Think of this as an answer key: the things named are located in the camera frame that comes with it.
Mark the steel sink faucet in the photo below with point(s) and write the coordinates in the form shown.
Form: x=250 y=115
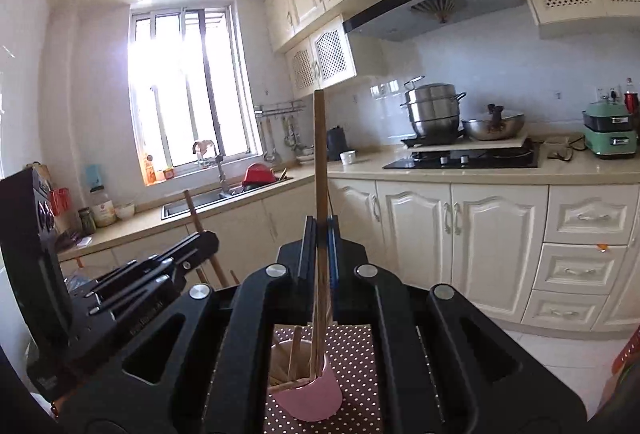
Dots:
x=220 y=169

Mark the brown paper bag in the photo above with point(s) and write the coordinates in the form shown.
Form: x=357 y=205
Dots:
x=40 y=174

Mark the slim wooden chopstick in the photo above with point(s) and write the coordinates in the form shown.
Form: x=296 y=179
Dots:
x=320 y=154
x=192 y=211

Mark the green electric cooker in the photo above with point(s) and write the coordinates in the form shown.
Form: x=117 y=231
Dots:
x=610 y=134

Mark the white bowl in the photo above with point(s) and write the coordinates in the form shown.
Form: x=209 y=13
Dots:
x=125 y=211

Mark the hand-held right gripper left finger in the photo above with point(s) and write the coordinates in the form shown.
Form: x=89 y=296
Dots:
x=307 y=254

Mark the red packet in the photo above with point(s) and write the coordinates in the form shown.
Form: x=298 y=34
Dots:
x=60 y=201

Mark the grey dishcloth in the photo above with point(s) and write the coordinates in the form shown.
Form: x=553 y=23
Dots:
x=556 y=148

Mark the steel steamer pot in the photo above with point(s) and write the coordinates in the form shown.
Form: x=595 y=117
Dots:
x=432 y=109

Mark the small red jar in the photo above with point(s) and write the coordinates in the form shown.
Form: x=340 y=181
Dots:
x=168 y=173

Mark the red bottle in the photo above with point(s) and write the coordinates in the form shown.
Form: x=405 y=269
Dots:
x=631 y=102

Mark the steel kitchen sink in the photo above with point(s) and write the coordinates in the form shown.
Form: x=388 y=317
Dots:
x=200 y=201

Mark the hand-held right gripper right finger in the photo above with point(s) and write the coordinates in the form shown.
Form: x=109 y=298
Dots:
x=333 y=254

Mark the pile of wooden chopsticks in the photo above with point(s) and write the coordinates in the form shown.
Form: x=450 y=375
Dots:
x=292 y=364

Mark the steel wok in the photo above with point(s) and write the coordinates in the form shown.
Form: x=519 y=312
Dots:
x=492 y=127

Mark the steel utensil rail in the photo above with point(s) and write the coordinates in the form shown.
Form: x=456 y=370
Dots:
x=280 y=108

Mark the pink sleeved white cup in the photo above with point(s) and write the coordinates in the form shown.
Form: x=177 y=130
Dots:
x=315 y=401

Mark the red patterned cloth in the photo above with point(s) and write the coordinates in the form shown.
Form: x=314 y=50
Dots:
x=627 y=351

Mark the white wall socket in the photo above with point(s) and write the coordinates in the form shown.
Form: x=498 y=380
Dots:
x=607 y=92

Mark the black gas stove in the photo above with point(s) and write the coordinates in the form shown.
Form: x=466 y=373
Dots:
x=465 y=160

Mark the small lattice door wall cabinet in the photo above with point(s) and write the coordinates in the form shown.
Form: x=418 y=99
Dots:
x=320 y=54

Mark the black kettle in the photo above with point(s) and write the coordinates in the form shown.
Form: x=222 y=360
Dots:
x=337 y=144

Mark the small green jar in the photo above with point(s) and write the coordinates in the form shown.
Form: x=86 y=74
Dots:
x=87 y=221

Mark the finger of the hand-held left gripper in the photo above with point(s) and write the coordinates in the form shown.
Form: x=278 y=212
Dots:
x=145 y=289
x=195 y=246

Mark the orange bottle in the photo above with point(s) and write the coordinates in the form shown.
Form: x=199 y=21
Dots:
x=150 y=172

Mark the red dish basin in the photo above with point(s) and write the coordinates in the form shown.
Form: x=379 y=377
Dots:
x=259 y=175

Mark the small white cup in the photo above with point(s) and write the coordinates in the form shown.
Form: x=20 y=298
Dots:
x=348 y=157

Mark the kitchen window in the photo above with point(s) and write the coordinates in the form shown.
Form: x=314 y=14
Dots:
x=190 y=89

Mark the hanging steel ladle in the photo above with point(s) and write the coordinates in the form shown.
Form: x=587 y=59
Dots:
x=269 y=154

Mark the light blue box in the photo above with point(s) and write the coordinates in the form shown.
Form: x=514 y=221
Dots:
x=93 y=175

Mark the glass jar with white lid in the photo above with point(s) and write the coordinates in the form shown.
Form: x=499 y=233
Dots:
x=102 y=211

